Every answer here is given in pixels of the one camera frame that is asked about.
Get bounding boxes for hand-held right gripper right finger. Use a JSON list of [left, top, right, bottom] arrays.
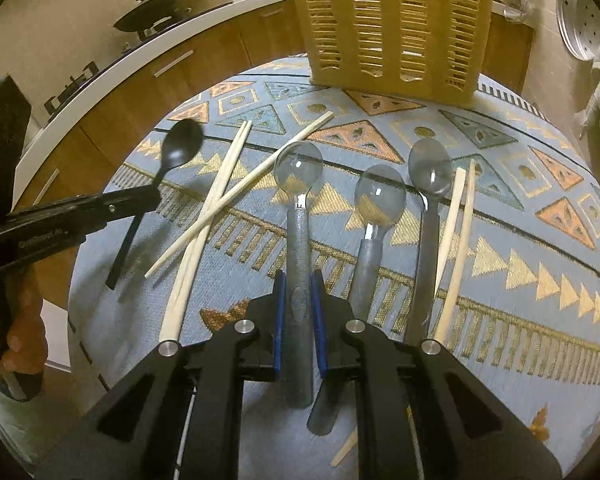
[[312, 269, 563, 480]]

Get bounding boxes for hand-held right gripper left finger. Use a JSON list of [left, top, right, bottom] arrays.
[[35, 270, 287, 480]]

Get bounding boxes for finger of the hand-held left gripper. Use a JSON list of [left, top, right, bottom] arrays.
[[82, 186, 161, 233]]

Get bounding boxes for black plastic spoon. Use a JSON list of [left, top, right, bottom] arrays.
[[105, 117, 205, 291]]

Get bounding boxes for pale wooden chopstick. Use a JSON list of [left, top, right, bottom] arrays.
[[170, 120, 254, 346], [144, 111, 335, 278], [331, 426, 359, 469], [159, 120, 248, 343], [432, 159, 477, 345], [431, 167, 467, 290]]

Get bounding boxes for yellow slotted utensil basket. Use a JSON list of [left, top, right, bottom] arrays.
[[284, 0, 496, 107]]

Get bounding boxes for person's left forearm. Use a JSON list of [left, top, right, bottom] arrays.
[[0, 360, 46, 403]]

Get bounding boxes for person's left hand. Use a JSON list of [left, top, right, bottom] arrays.
[[0, 280, 48, 375]]

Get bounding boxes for wooden base cabinets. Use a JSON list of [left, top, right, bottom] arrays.
[[12, 0, 536, 311]]

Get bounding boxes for black gas stove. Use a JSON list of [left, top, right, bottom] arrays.
[[44, 5, 231, 116]]

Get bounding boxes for blue patterned tablecloth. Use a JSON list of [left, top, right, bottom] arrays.
[[67, 57, 600, 480]]

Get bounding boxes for black wok with lid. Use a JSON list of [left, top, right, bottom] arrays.
[[114, 0, 201, 43]]

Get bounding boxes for white kitchen countertop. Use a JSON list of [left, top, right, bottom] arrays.
[[12, 0, 533, 201]]

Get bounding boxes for round metal steamer tray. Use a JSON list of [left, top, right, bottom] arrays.
[[555, 0, 600, 63]]

